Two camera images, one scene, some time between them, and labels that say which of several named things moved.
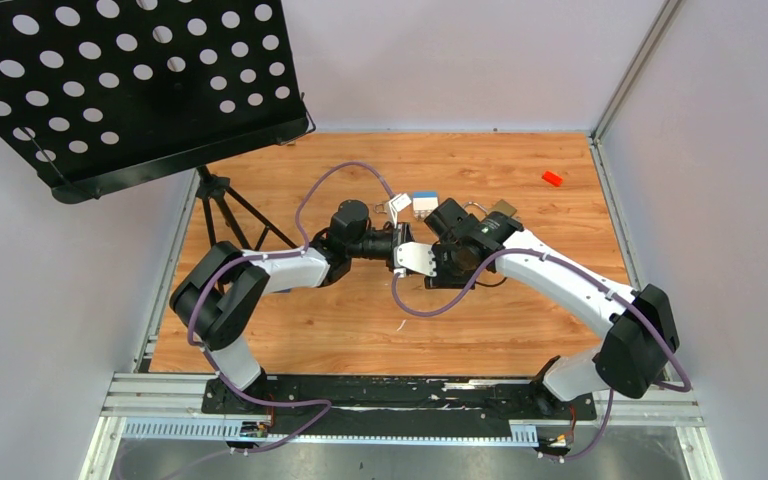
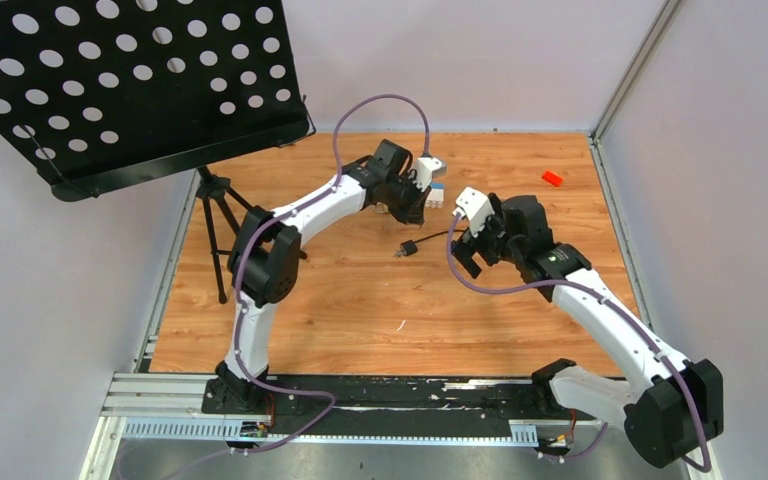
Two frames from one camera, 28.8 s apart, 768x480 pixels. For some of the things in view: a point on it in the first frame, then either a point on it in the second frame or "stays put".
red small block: [552, 178] stays put
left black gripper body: [401, 233] -> [406, 199]
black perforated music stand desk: [99, 96] stays put
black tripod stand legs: [215, 186] stays put
